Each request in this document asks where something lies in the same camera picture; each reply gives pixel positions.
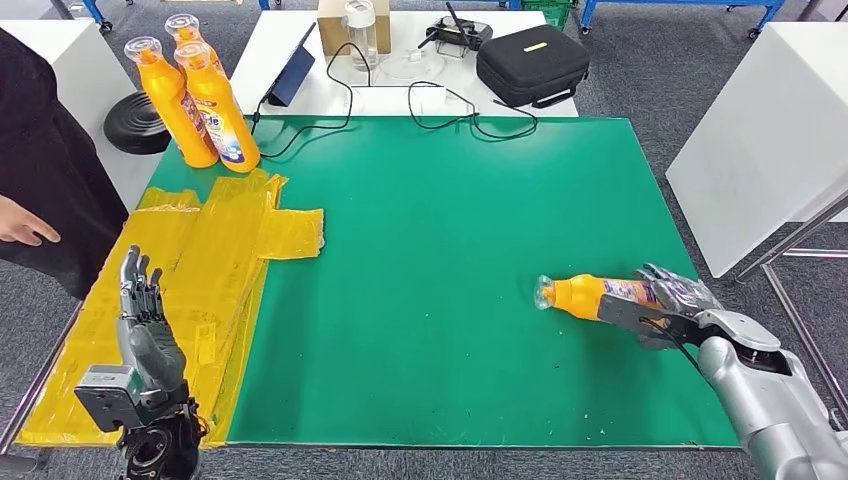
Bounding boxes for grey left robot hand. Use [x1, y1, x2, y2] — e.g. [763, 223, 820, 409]
[115, 245, 188, 392]

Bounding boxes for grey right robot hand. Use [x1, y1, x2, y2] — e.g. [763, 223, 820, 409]
[632, 262, 725, 321]

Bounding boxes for person's hand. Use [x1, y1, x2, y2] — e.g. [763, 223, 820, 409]
[0, 195, 62, 248]

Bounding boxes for orange detergent bottle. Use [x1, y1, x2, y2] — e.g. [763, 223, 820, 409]
[123, 36, 220, 170]
[173, 40, 262, 175]
[164, 13, 227, 81]
[533, 272, 664, 324]

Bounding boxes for clear plastic water bottle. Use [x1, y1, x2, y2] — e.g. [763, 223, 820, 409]
[343, 0, 379, 71]

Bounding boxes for person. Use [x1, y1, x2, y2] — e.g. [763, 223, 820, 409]
[0, 26, 130, 301]

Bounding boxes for yellow tape sheet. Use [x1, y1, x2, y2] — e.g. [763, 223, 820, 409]
[16, 168, 327, 448]

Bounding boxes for black round ribbed disc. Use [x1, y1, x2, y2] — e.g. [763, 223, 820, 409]
[103, 91, 174, 157]

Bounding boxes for green table mat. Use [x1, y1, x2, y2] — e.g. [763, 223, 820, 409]
[148, 113, 742, 452]

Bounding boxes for white table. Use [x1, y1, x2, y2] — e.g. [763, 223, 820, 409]
[228, 9, 581, 121]

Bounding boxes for black carrying case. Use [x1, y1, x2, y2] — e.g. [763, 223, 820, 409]
[475, 25, 592, 112]

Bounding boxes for dark blue tablet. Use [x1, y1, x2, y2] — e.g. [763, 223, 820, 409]
[261, 22, 318, 109]

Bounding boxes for black remote controller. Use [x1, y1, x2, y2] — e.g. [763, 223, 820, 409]
[418, 1, 495, 60]

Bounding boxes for white power adapter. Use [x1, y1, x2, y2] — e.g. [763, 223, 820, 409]
[351, 84, 450, 115]

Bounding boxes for cardboard box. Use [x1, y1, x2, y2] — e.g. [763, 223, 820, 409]
[316, 0, 392, 58]

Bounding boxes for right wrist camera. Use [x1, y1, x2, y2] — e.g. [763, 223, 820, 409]
[596, 294, 704, 349]

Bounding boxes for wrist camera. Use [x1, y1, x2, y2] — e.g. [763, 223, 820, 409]
[596, 294, 704, 349]
[72, 364, 144, 435]

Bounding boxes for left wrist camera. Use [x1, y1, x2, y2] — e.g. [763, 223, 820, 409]
[72, 364, 144, 435]

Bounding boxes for grey metal table frame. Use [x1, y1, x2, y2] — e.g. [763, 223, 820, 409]
[733, 192, 848, 425]

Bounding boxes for blue metal cart frame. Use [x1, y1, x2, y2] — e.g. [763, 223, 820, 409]
[578, 0, 786, 40]
[79, 0, 113, 34]

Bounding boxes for black tablet cable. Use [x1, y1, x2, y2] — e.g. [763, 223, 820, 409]
[248, 42, 372, 162]

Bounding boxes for black adapter cable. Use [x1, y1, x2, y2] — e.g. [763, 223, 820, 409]
[407, 82, 541, 144]

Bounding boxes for white coiled cable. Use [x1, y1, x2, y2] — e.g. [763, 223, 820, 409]
[381, 50, 446, 85]

